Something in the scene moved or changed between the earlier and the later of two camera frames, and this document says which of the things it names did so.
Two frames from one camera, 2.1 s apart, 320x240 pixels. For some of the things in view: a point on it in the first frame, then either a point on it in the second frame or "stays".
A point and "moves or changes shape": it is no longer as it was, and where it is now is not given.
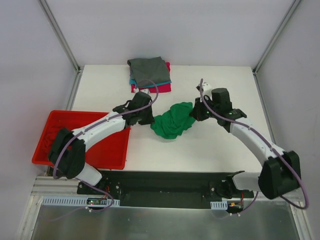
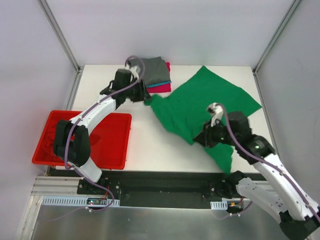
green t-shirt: x=174 y=121 moves or changes shape
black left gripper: x=146 y=118 → x=139 y=91
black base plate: x=163 y=189 stays
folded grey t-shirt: x=149 y=71 stays
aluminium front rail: x=48 y=186 stays
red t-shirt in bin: x=55 y=126 stays
